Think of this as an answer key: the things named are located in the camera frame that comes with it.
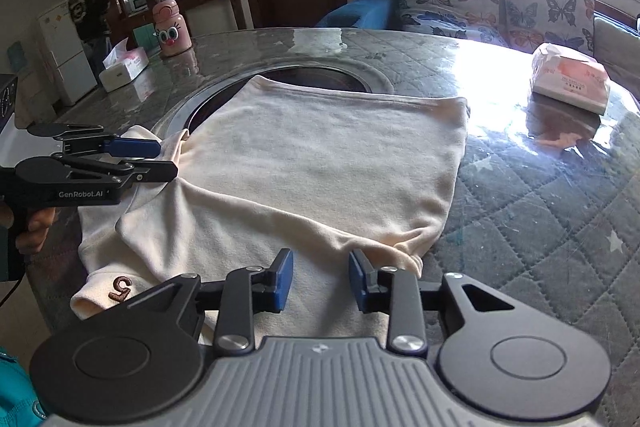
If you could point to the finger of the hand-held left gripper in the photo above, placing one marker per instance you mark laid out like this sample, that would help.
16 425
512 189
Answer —
155 171
135 147

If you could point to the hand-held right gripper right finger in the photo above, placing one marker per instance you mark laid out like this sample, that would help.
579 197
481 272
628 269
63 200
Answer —
358 283

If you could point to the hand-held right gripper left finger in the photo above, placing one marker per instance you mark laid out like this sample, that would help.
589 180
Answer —
283 281

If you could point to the cream shirt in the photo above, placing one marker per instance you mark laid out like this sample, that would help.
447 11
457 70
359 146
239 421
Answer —
310 157

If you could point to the person's left hand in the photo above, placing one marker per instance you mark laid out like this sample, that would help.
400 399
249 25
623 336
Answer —
37 227

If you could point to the white tissue box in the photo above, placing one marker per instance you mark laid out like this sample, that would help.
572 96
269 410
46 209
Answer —
122 69

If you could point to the black device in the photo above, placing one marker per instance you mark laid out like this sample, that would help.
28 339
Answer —
7 99

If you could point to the teal box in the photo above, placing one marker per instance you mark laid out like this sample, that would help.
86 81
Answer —
145 38

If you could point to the white refrigerator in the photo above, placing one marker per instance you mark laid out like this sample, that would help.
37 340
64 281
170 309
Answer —
62 52

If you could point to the pink cartoon bottle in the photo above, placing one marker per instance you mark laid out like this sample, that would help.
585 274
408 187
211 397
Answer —
170 27

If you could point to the dark wooden sideboard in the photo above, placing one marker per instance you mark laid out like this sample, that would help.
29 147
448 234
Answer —
210 4

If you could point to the person's teal clothing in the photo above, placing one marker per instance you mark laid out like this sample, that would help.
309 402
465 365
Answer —
15 392

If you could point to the blue sofa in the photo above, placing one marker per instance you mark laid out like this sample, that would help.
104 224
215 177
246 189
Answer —
360 12

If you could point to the butterfly print cushion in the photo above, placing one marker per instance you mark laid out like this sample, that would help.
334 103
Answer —
547 19
450 14

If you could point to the pink tissue packet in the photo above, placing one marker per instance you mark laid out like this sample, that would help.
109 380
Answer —
570 77

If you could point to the grey cushion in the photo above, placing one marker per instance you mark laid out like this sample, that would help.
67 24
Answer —
617 44

